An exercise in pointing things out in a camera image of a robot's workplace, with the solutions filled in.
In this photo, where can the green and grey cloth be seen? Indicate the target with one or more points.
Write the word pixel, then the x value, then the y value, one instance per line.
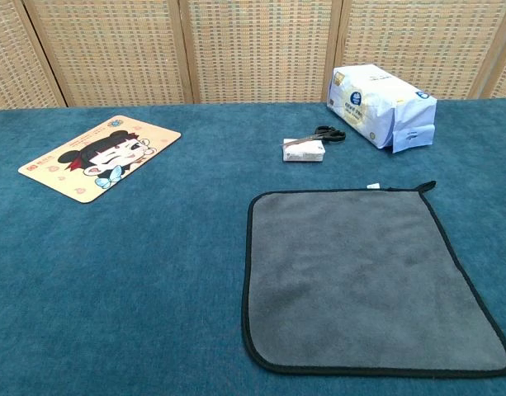
pixel 360 280

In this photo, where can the blue plush table cloth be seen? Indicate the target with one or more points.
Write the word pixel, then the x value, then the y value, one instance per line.
pixel 133 268

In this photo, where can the cartoon girl mouse pad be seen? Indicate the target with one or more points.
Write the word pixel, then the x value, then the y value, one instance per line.
pixel 104 156

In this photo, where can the large white blue tissue pack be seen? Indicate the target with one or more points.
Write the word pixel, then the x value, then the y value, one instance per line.
pixel 376 107

